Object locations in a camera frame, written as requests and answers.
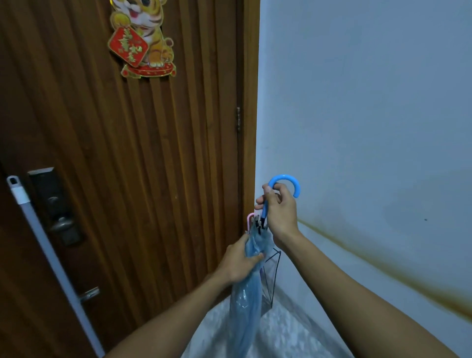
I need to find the cartoon tiger door decoration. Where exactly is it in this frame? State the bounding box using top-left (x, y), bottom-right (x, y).
top-left (107, 0), bottom-right (177, 79)

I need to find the person's right forearm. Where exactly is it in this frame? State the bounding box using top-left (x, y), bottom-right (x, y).
top-left (274, 232), bottom-right (460, 358)

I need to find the blue umbrella with hook handle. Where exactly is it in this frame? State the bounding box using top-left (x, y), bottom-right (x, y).
top-left (225, 174), bottom-right (301, 358)

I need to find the person's left forearm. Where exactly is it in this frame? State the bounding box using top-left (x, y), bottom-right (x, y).
top-left (105, 271), bottom-right (234, 358)

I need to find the black door lock with handle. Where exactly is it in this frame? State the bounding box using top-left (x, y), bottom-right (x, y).
top-left (27, 167), bottom-right (84, 247)

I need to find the white grey mop pole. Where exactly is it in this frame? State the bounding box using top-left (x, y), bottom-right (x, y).
top-left (6, 176), bottom-right (106, 358)

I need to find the person's right hand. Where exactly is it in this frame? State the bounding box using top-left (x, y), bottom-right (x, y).
top-left (254, 183), bottom-right (301, 248)

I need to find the brown wooden door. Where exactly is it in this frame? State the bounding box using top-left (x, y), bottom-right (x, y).
top-left (0, 0), bottom-right (245, 358)

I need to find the small silver door latch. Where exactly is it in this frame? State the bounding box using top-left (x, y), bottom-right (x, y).
top-left (77, 286), bottom-right (101, 304)

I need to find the person's left hand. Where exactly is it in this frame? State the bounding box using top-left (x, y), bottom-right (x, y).
top-left (220, 233), bottom-right (265, 285)

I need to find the brown wooden door frame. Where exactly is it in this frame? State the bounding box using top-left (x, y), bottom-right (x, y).
top-left (236, 0), bottom-right (261, 238)

